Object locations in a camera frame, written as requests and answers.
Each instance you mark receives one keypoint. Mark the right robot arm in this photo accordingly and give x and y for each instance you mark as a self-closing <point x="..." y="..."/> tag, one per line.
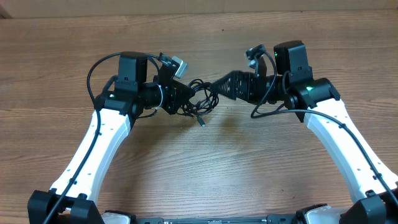
<point x="285" y="78"/>

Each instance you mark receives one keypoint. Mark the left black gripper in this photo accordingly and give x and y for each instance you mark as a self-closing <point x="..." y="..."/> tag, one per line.
<point x="176" y="96"/>

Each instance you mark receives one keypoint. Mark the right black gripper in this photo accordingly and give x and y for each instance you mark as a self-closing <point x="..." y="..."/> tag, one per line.
<point x="236" y="79"/>

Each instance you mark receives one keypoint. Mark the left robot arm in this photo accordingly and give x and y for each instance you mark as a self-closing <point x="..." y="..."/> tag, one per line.
<point x="143" y="81"/>

